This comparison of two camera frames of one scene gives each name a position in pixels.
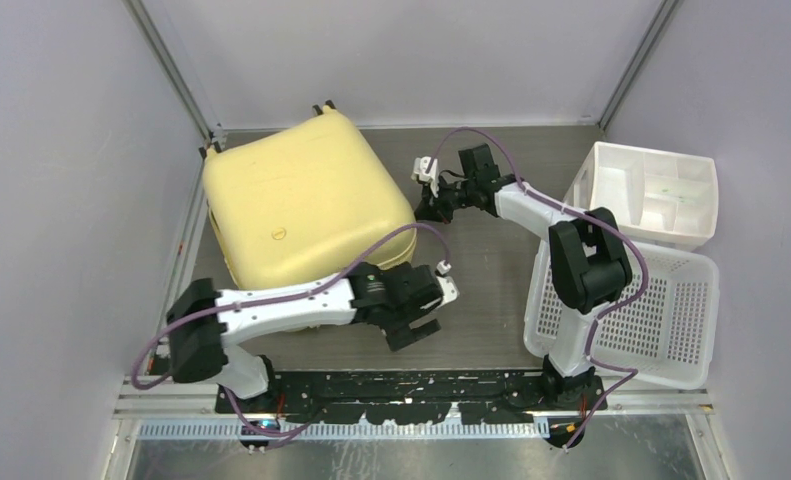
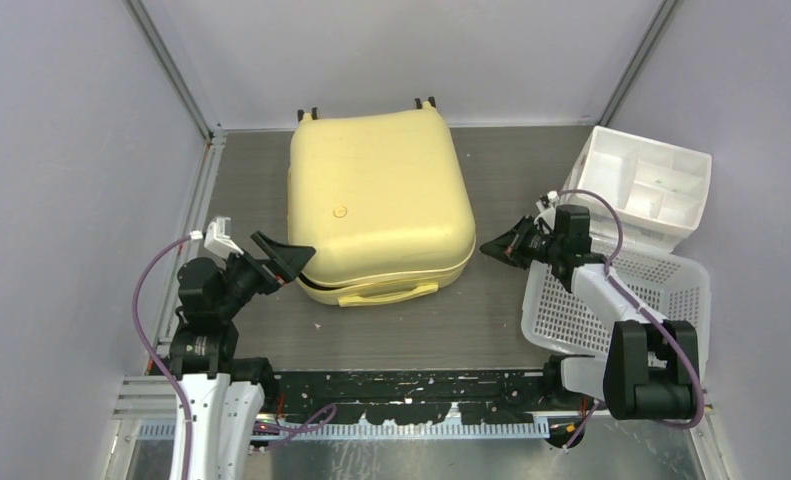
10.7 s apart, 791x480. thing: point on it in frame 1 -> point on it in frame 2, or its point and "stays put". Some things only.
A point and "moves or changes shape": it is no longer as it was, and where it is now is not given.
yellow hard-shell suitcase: [304, 204] moves or changes shape
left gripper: [400, 334] -> [286, 259]
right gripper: [435, 208] -> [510, 247]
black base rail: [380, 398] stays put
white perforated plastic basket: [667, 336] stays put
